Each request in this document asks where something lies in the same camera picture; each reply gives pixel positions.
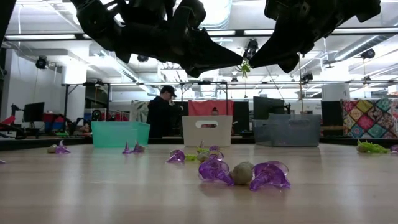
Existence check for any black flat panel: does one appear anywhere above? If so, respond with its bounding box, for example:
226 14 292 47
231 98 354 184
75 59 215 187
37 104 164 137
320 100 343 127
233 100 251 135

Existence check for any colourful patchwork quilt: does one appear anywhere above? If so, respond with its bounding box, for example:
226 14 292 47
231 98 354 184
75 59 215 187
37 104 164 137
340 98 398 139

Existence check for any black computer monitor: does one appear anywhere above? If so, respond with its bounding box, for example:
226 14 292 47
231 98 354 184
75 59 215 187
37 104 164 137
252 96 292 121
22 101 45 123

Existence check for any black overhead frame bar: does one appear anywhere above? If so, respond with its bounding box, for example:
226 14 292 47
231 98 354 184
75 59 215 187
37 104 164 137
0 27 398 40

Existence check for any silver ceiling air duct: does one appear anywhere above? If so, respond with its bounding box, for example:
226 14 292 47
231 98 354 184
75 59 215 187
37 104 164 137
334 33 398 62
198 0 233 63

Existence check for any white patterned cloth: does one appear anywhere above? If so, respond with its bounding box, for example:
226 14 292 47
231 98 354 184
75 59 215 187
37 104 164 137
129 100 149 124

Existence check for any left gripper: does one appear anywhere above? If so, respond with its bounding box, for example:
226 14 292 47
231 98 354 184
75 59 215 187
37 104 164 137
71 0 244 78

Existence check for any orange cloth panel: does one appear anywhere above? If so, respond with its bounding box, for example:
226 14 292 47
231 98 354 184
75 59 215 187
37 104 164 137
187 99 234 117

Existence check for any olive round ball toy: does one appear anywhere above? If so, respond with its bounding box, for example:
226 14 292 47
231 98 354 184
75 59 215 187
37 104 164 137
231 161 255 186

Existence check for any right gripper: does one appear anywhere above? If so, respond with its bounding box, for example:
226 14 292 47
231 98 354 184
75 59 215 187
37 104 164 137
249 0 382 74

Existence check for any teal plastic bin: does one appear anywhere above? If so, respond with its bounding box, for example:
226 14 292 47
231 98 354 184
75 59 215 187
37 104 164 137
91 121 151 148

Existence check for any red machine part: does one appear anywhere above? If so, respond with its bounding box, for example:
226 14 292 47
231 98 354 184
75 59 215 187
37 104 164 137
0 114 18 131

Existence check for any white plastic bin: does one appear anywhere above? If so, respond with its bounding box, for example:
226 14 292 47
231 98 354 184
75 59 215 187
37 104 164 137
182 115 233 147

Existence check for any grey translucent plastic bin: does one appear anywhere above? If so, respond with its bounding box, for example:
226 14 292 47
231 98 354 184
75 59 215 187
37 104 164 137
252 114 322 147

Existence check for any white round column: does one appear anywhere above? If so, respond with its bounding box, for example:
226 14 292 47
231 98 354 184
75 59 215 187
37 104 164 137
321 83 351 102

